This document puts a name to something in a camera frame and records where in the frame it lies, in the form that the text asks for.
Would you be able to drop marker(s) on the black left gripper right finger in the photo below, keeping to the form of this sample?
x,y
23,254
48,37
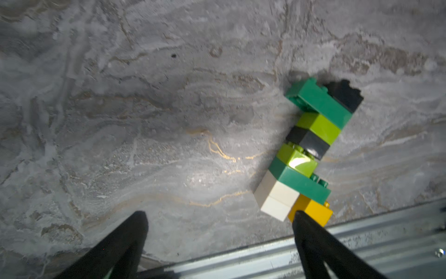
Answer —
x,y
318,250

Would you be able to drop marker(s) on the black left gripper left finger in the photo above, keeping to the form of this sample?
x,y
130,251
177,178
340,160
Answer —
x,y
117,255

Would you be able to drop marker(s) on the yellow square brick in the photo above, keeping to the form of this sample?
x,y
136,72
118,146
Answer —
x,y
321,213

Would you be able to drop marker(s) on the dark green long brick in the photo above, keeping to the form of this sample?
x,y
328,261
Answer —
x,y
310,97
297,181

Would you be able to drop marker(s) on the white lego brick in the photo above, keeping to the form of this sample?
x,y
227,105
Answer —
x,y
274,197

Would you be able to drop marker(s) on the lime green square brick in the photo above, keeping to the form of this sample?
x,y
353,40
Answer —
x,y
297,158

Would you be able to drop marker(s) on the black square brick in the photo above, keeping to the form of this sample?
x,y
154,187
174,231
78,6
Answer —
x,y
309,141
341,91

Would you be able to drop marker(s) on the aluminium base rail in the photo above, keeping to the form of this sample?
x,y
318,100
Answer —
x,y
404,244

